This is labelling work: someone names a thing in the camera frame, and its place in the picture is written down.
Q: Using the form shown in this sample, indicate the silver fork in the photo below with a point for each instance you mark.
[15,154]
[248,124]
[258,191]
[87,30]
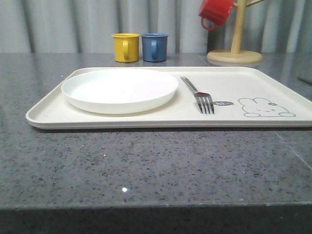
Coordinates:
[204,100]

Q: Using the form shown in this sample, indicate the yellow mug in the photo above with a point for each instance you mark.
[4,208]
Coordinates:
[126,47]

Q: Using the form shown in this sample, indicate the red mug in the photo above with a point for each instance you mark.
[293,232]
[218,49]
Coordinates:
[216,11]

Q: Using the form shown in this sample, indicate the wooden mug tree stand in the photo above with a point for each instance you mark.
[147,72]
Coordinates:
[235,54]

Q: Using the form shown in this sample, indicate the white round plate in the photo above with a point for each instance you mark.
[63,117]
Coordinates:
[120,90]

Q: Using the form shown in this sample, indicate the grey curtain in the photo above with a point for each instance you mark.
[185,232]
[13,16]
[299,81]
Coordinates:
[86,26]

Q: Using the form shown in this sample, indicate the blue mug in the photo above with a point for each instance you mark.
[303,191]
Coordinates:
[154,47]

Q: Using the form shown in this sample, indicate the cream rabbit print tray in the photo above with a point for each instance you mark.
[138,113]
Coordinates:
[243,97]

